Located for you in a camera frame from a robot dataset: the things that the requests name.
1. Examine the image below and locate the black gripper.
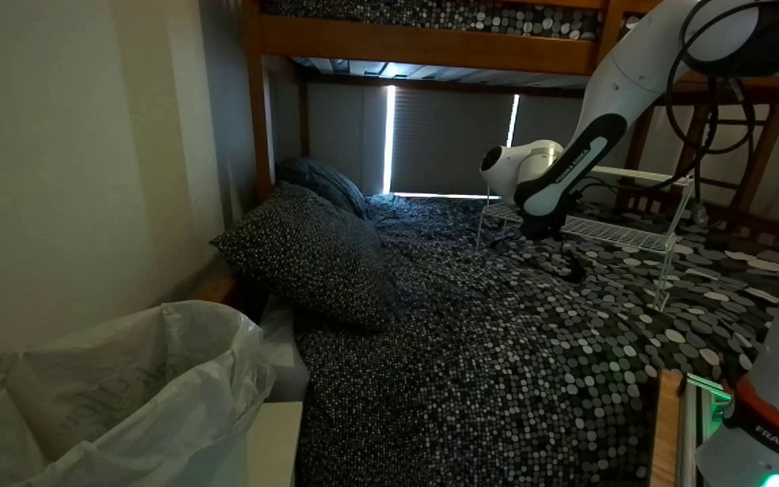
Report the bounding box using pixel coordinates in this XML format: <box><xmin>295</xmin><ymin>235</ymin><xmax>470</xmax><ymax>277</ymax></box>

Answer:
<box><xmin>520</xmin><ymin>208</ymin><xmax>585</xmax><ymax>242</ymax></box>

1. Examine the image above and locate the black white dotted bedspread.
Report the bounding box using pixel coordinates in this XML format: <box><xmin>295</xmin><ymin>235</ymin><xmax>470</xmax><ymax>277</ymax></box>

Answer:
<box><xmin>293</xmin><ymin>191</ymin><xmax>779</xmax><ymax>487</ymax></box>

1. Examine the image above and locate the dark blue pillow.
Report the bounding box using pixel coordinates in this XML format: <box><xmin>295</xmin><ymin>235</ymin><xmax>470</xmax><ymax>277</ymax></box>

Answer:
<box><xmin>276</xmin><ymin>157</ymin><xmax>373</xmax><ymax>219</ymax></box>

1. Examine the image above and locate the dotted dark pillow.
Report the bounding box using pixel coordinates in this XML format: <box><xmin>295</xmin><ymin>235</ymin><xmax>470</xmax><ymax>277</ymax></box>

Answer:
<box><xmin>212</xmin><ymin>179</ymin><xmax>403</xmax><ymax>332</ymax></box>

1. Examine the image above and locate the dotted upper bunk mattress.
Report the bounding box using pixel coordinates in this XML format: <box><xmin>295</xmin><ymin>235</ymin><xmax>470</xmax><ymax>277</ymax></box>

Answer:
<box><xmin>263</xmin><ymin>0</ymin><xmax>662</xmax><ymax>46</ymax></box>

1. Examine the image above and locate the white plastic trash bag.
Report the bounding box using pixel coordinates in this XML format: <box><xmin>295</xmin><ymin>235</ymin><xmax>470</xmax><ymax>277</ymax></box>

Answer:
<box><xmin>0</xmin><ymin>296</ymin><xmax>276</xmax><ymax>487</ymax></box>

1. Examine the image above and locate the white wire grid rack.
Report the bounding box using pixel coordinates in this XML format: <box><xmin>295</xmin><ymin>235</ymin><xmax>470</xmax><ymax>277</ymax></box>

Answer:
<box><xmin>473</xmin><ymin>161</ymin><xmax>711</xmax><ymax>313</ymax></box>

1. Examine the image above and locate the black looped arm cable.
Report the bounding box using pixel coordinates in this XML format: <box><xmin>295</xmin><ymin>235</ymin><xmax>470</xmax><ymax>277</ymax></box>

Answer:
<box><xmin>660</xmin><ymin>0</ymin><xmax>779</xmax><ymax>185</ymax></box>

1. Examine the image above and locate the wooden bunk bed frame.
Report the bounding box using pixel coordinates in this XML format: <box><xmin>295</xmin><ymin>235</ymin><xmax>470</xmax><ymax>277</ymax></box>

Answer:
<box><xmin>238</xmin><ymin>0</ymin><xmax>779</xmax><ymax>487</ymax></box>

